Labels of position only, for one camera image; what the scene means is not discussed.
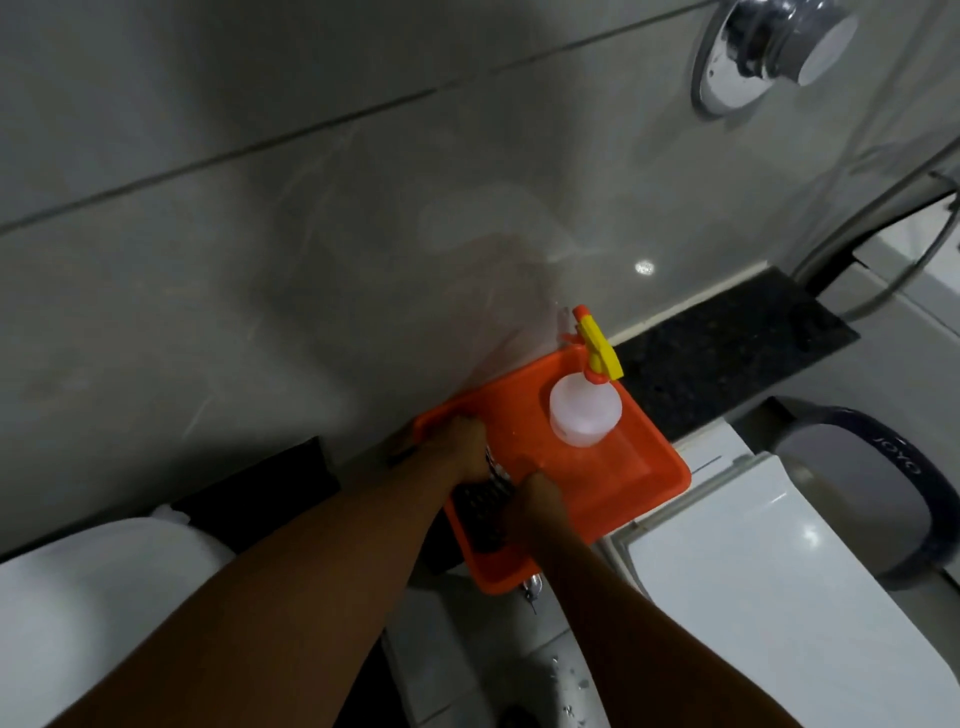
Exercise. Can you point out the white spray bottle yellow trigger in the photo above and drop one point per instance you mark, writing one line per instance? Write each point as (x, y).
(583, 409)

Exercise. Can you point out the person's right forearm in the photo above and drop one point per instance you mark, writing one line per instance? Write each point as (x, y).
(637, 645)

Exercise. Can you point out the person's right fingers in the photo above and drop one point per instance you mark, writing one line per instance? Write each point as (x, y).
(517, 499)

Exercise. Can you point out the chrome wall flush valve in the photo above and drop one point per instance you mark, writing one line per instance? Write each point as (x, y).
(757, 45)

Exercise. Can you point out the person's left fingers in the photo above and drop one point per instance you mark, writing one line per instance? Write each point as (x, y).
(474, 450)

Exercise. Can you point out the person's left forearm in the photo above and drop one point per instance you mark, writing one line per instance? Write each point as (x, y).
(285, 600)

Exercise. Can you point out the person's left hand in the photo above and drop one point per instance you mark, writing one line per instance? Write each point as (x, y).
(454, 450)

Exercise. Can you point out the black scrub brush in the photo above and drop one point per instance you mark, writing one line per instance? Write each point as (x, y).
(480, 517)

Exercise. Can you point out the white toilet lid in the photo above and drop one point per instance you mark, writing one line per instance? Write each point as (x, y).
(772, 600)

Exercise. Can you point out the person's right hand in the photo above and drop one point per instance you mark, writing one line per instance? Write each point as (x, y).
(541, 510)

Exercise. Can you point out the dark blue rimmed bucket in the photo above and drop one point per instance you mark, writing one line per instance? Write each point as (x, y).
(911, 480)

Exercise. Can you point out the orange plastic tray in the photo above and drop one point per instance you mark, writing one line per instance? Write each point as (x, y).
(637, 457)

